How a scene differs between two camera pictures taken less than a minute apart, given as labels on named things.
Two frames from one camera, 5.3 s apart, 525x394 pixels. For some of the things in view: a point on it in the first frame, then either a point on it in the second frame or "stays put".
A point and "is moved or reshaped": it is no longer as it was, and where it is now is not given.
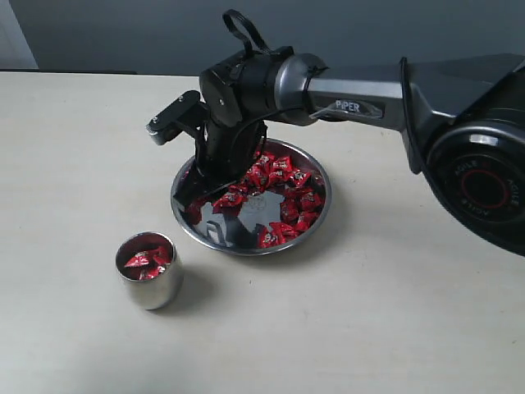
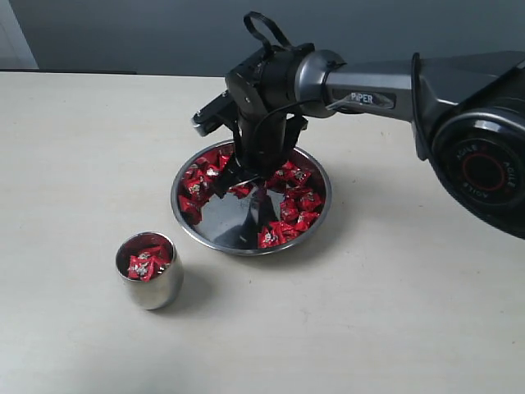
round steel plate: (276, 205) stays put
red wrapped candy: (276, 233) stays put
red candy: (140, 258) is moved or reshaped
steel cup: (152, 269) stays put
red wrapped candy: (309, 201) stays put
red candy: (230, 203) to (190, 205)
